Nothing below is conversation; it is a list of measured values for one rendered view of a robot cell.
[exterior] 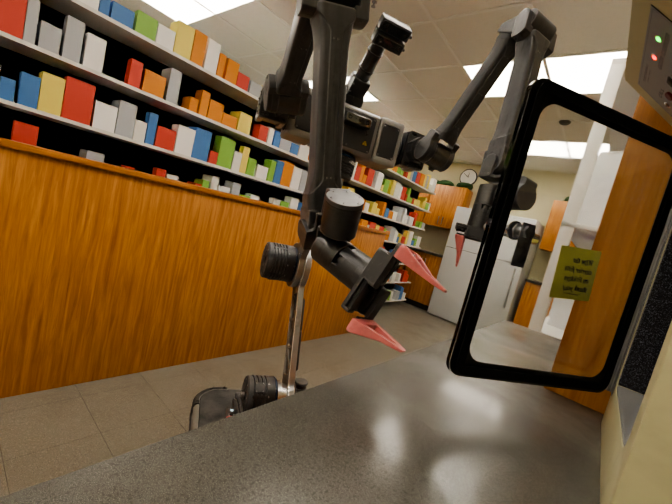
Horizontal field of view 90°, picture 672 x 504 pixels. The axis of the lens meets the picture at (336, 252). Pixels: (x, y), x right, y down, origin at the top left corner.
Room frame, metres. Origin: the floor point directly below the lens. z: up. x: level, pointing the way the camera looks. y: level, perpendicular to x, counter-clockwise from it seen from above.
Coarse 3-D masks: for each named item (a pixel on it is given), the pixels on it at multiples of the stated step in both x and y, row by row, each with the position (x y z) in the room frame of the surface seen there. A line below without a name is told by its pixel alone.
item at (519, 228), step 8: (520, 224) 0.45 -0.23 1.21; (528, 224) 0.43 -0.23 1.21; (512, 232) 0.45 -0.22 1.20; (520, 232) 0.43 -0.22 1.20; (528, 232) 0.43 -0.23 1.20; (520, 240) 0.43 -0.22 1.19; (528, 240) 0.44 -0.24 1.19; (520, 248) 0.43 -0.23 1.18; (528, 248) 0.44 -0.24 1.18; (512, 256) 0.43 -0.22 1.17; (520, 256) 0.43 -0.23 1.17; (512, 264) 0.43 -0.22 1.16; (520, 264) 0.44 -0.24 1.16
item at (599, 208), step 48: (528, 96) 0.44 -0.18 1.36; (576, 144) 0.46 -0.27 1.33; (624, 144) 0.49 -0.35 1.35; (528, 192) 0.45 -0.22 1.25; (576, 192) 0.47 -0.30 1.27; (624, 192) 0.50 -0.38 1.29; (576, 240) 0.48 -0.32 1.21; (624, 240) 0.50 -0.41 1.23; (528, 288) 0.46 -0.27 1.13; (576, 288) 0.49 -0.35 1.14; (624, 288) 0.51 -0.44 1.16; (480, 336) 0.45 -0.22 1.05; (528, 336) 0.47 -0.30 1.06; (576, 336) 0.50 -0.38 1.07
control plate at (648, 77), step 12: (660, 12) 0.41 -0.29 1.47; (648, 24) 0.44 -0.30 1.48; (660, 24) 0.42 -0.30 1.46; (648, 36) 0.45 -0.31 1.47; (660, 36) 0.43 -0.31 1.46; (648, 48) 0.47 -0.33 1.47; (660, 48) 0.45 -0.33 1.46; (648, 60) 0.49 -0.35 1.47; (660, 60) 0.46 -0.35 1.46; (648, 72) 0.51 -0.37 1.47; (660, 72) 0.48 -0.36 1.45; (648, 84) 0.53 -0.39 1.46; (660, 84) 0.50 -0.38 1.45; (660, 96) 0.52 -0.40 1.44
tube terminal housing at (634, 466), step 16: (656, 272) 0.51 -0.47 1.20; (656, 368) 0.29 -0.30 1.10; (656, 384) 0.28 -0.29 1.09; (656, 400) 0.28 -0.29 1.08; (608, 416) 0.47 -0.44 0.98; (640, 416) 0.29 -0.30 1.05; (656, 416) 0.27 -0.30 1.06; (608, 432) 0.42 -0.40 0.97; (640, 432) 0.28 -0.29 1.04; (656, 432) 0.27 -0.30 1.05; (608, 448) 0.38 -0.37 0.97; (624, 448) 0.30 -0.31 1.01; (640, 448) 0.28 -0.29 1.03; (656, 448) 0.27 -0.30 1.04; (608, 464) 0.35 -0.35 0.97; (624, 464) 0.28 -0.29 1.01; (640, 464) 0.27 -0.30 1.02; (656, 464) 0.27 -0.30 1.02; (608, 480) 0.32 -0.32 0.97; (624, 480) 0.28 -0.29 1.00; (640, 480) 0.27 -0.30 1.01; (656, 480) 0.27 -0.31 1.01; (608, 496) 0.30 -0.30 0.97; (624, 496) 0.27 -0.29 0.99; (640, 496) 0.27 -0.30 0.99; (656, 496) 0.26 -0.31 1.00
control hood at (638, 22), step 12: (636, 0) 0.43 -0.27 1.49; (648, 0) 0.41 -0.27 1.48; (660, 0) 0.40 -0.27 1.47; (636, 12) 0.45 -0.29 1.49; (648, 12) 0.43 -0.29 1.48; (636, 24) 0.47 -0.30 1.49; (636, 36) 0.48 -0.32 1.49; (636, 48) 0.50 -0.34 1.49; (636, 60) 0.52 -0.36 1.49; (636, 72) 0.54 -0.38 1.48; (636, 84) 0.57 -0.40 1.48; (648, 96) 0.56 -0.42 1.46; (660, 108) 0.55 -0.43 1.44
